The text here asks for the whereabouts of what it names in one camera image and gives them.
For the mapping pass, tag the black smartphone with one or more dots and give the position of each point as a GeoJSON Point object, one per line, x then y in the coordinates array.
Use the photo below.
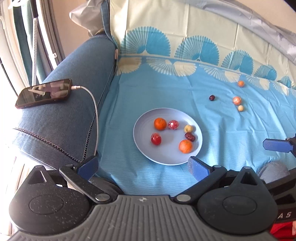
{"type": "Point", "coordinates": [44, 92]}

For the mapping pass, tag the beige longan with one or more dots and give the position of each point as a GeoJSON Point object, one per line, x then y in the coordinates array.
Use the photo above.
{"type": "Point", "coordinates": [188, 128]}
{"type": "Point", "coordinates": [240, 108]}

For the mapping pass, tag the blue patterned plastic cloth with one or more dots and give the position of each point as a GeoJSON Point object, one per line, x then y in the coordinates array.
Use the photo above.
{"type": "Point", "coordinates": [161, 88]}

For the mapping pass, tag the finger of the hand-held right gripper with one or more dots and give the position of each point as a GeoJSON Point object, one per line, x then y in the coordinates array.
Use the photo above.
{"type": "Point", "coordinates": [275, 144]}

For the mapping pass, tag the red plastic-wrapped hawthorn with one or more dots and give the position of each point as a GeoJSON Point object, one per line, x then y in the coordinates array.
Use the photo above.
{"type": "Point", "coordinates": [155, 138]}

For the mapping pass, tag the dark red jujube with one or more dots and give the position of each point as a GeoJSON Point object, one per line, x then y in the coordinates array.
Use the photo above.
{"type": "Point", "coordinates": [190, 136]}
{"type": "Point", "coordinates": [212, 97]}

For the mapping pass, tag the light blue round plate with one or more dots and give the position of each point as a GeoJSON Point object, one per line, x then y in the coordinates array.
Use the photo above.
{"type": "Point", "coordinates": [168, 153]}

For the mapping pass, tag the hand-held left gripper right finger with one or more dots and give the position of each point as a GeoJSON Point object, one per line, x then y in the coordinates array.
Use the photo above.
{"type": "Point", "coordinates": [198, 168]}

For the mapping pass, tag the white window frame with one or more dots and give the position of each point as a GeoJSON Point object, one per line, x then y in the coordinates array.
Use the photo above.
{"type": "Point", "coordinates": [11, 41]}

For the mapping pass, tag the small orange tangerine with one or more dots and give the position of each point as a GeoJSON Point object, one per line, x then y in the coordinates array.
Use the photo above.
{"type": "Point", "coordinates": [241, 83]}

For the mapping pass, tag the plastic-wrapped tangerine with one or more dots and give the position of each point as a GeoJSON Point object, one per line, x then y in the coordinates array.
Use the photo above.
{"type": "Point", "coordinates": [237, 100]}

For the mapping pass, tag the blue fabric sofa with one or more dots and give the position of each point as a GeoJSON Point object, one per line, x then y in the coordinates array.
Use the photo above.
{"type": "Point", "coordinates": [69, 115]}

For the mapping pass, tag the person's red clothing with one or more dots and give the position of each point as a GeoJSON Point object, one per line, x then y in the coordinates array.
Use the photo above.
{"type": "Point", "coordinates": [283, 231]}

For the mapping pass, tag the pink plastic-wrapped hawthorn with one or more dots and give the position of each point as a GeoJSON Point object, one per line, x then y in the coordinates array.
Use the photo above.
{"type": "Point", "coordinates": [173, 124]}

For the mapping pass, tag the teal curtain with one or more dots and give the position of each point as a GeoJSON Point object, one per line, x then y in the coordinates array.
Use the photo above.
{"type": "Point", "coordinates": [22, 34]}

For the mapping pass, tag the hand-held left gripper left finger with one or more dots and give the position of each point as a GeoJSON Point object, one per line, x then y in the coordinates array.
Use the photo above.
{"type": "Point", "coordinates": [89, 166]}

